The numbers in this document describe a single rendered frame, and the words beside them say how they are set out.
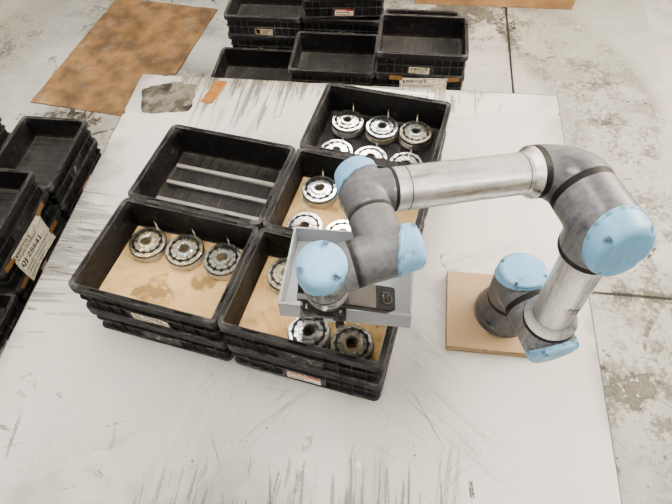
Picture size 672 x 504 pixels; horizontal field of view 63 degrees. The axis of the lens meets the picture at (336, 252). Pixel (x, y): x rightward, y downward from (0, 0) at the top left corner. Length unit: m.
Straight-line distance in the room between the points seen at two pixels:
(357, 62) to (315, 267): 2.13
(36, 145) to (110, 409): 1.54
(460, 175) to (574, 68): 2.74
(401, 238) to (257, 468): 0.79
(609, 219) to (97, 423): 1.25
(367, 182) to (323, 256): 0.16
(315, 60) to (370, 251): 2.13
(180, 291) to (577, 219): 0.98
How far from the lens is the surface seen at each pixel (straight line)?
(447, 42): 2.80
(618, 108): 3.44
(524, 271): 1.37
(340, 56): 2.88
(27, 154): 2.78
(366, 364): 1.23
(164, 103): 2.22
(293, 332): 1.35
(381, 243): 0.80
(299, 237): 1.25
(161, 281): 1.53
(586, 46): 3.83
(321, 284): 0.77
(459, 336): 1.51
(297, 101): 2.13
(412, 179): 0.90
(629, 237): 0.97
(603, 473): 1.51
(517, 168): 0.99
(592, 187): 1.00
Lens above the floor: 2.06
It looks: 55 degrees down
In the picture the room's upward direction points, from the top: 3 degrees counter-clockwise
